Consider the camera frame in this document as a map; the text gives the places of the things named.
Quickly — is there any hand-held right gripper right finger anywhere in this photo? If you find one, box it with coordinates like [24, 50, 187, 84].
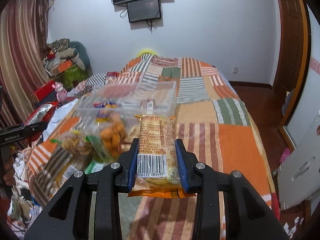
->
[175, 138, 288, 240]

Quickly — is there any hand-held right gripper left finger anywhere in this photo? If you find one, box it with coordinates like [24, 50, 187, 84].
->
[24, 138, 139, 240]

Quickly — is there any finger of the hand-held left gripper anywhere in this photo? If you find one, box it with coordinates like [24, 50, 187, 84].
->
[22, 121, 48, 140]

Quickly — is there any red and silver snack packet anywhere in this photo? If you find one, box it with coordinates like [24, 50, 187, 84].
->
[24, 103, 59, 130]

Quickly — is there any orange cracker packet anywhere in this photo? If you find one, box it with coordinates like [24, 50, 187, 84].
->
[127, 114, 197, 198]

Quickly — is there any orange fried snack bag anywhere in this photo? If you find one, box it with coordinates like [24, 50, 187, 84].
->
[92, 109, 130, 163]

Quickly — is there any clear plastic container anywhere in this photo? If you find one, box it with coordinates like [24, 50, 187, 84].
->
[76, 81, 178, 140]

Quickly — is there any person's left hand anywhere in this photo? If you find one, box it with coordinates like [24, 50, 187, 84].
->
[2, 152, 17, 187]

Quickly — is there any white plastic bag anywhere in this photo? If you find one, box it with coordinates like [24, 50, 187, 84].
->
[49, 99, 83, 132]

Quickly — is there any red box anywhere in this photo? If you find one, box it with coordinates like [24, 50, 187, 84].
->
[30, 80, 57, 103]

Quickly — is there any green snack packet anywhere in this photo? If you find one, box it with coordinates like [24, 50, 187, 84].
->
[84, 160, 106, 175]

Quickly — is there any yellow fried snack bag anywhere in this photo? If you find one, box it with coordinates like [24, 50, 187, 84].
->
[50, 130, 93, 161]

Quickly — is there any pink plush toy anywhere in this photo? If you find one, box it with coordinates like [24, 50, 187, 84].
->
[53, 81, 68, 103]

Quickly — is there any orange striped patchwork blanket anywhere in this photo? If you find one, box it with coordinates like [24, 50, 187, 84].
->
[26, 55, 280, 240]

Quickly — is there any green patterned box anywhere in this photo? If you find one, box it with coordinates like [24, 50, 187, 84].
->
[61, 64, 88, 91]

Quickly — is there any crumpled printed cloth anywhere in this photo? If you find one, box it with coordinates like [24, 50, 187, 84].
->
[7, 147, 46, 230]

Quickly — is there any orange cardboard box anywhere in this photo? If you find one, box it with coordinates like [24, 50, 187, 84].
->
[49, 60, 77, 77]

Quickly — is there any checkered floral quilt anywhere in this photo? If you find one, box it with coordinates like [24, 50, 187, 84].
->
[67, 71, 121, 101]

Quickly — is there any floral patterned cloth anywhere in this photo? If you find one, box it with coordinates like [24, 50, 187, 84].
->
[47, 39, 71, 53]

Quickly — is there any yellow curved object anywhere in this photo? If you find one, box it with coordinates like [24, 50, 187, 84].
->
[136, 49, 158, 57]

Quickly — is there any white wardrobe with pink stickers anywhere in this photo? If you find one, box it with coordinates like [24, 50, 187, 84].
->
[287, 5, 320, 150]

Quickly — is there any small black monitor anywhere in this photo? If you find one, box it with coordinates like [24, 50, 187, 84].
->
[126, 0, 162, 23]

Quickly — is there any wooden door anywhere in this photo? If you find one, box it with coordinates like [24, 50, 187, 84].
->
[271, 0, 312, 98]

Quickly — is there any black cable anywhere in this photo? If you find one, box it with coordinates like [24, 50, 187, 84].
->
[146, 20, 157, 34]

